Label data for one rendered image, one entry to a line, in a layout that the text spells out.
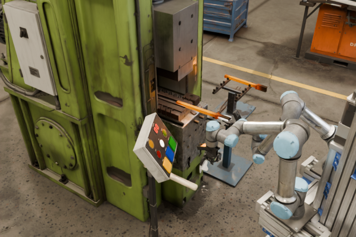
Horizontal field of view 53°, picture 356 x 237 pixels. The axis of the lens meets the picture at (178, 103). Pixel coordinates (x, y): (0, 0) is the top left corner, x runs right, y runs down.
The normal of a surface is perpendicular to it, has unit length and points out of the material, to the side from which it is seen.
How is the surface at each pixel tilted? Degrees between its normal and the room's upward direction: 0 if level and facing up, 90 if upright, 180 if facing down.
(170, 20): 90
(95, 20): 89
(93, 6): 89
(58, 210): 0
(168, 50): 90
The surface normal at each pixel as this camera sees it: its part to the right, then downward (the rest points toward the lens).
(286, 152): -0.66, 0.31
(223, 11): -0.46, 0.48
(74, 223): 0.00, -0.83
